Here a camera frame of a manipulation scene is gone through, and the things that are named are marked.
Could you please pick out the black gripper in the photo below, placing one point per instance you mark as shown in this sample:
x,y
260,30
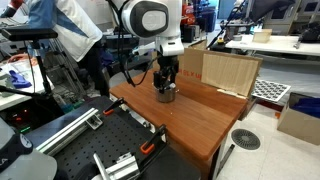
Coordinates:
x,y
167,62

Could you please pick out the white black dry-erase marker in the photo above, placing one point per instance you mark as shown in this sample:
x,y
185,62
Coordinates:
x,y
172,86

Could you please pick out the small stainless steel pot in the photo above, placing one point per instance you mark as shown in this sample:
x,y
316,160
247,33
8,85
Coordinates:
x,y
165,97

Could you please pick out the black orange bar clamp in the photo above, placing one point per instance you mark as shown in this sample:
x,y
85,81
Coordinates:
x,y
151,141
113,106

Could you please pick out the large cardboard panel red print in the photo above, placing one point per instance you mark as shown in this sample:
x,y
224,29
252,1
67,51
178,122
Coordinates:
x,y
230,71

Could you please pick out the black perforated breadboard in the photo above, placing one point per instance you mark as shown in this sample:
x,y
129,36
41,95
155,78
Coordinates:
x,y
113,140

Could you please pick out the round floor drain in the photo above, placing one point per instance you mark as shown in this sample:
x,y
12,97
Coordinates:
x,y
246,139

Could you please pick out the black table leg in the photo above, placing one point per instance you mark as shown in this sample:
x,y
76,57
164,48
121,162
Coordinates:
x,y
226,160

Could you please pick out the checkerboard calibration panel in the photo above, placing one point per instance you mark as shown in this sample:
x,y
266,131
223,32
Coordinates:
x,y
270,90

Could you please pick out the small wooden box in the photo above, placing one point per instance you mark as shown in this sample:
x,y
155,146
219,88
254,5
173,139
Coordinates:
x,y
262,35

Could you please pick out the person in white blue shirt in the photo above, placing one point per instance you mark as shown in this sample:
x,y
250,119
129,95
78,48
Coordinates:
x,y
73,30

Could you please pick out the long white table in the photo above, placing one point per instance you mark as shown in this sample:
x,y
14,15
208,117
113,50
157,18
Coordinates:
x,y
283,45

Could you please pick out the open cardboard box blue contents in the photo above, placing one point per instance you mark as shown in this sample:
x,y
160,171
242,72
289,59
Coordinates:
x,y
296,125

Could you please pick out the blue cloth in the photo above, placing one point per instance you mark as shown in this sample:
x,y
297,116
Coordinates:
x,y
19,80

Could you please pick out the black bag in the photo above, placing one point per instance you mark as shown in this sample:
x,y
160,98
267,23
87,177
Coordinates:
x,y
310,33

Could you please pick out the black controller box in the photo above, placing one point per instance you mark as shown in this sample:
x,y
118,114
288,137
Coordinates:
x,y
20,120

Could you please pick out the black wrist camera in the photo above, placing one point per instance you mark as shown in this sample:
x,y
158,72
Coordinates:
x,y
156,79

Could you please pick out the aluminium extrusion rail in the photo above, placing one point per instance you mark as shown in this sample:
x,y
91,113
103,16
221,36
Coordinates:
x,y
66,131
123,168

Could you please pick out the black camera stand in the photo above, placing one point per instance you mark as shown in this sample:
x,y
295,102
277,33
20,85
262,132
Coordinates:
x,y
43,73

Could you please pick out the black stereo camera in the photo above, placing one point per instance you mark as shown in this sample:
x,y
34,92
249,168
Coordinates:
x,y
30,34

